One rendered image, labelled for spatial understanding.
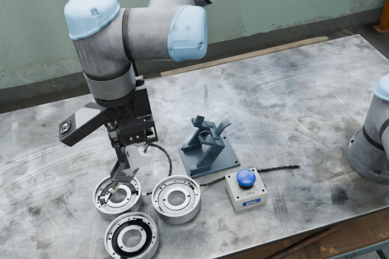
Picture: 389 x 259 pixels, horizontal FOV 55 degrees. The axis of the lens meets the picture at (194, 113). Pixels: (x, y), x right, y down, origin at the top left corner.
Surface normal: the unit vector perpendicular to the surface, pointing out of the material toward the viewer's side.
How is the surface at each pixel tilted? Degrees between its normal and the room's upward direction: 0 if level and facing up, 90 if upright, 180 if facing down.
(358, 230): 0
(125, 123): 0
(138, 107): 90
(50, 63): 90
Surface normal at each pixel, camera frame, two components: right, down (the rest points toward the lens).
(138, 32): -0.11, 0.10
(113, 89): 0.24, 0.65
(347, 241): -0.07, -0.72
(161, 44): -0.10, 0.54
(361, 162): -0.85, 0.15
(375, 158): -0.65, 0.31
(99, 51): -0.05, 0.74
